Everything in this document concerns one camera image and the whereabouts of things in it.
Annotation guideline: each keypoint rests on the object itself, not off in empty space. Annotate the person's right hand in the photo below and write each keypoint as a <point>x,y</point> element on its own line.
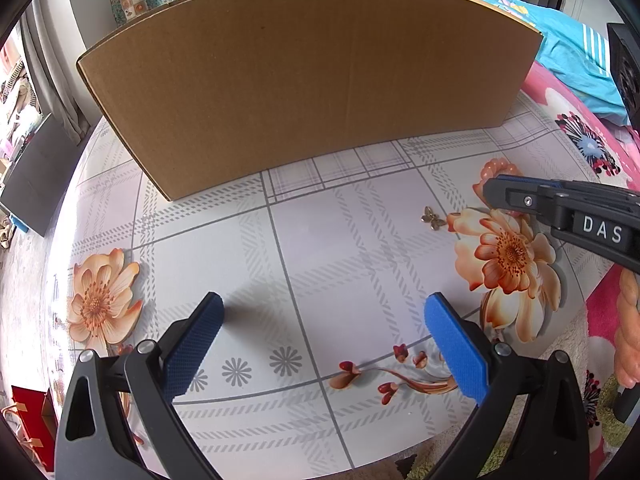
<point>627,320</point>

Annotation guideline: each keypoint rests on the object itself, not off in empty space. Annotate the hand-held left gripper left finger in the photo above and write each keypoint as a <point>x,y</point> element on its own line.
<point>192,345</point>

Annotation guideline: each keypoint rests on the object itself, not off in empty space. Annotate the bronze butterfly charm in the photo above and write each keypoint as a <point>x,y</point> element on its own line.
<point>431,218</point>

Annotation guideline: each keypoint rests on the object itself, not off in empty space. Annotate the brown cardboard box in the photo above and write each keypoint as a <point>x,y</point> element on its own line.
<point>300,85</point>

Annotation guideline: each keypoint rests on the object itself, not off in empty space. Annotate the pair of beige shoes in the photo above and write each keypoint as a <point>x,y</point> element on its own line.
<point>6,235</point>

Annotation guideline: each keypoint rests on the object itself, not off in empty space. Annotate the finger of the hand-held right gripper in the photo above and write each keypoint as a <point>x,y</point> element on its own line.
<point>515,197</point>

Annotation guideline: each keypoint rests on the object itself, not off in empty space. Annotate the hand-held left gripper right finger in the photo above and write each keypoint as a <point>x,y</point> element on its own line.
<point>457,350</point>

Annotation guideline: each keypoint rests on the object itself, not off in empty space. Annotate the small blue container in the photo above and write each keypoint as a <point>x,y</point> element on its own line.
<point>19,223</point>

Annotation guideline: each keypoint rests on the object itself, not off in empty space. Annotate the pink floral blanket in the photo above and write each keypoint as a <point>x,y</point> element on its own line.
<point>537,76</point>

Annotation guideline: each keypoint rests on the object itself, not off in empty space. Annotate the red gift bag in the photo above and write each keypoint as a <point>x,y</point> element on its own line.
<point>30,410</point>

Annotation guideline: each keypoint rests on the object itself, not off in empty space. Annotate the grey curtain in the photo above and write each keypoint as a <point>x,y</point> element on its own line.
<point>50,80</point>

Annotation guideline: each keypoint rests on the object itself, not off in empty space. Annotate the tall patterned box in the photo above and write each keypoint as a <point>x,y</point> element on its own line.
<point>132,5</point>

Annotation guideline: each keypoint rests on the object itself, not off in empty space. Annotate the black cabinet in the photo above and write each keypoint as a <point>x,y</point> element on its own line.
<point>40,175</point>

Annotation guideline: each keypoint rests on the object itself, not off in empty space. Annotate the teal garment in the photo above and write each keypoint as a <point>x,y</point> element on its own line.
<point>565,50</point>

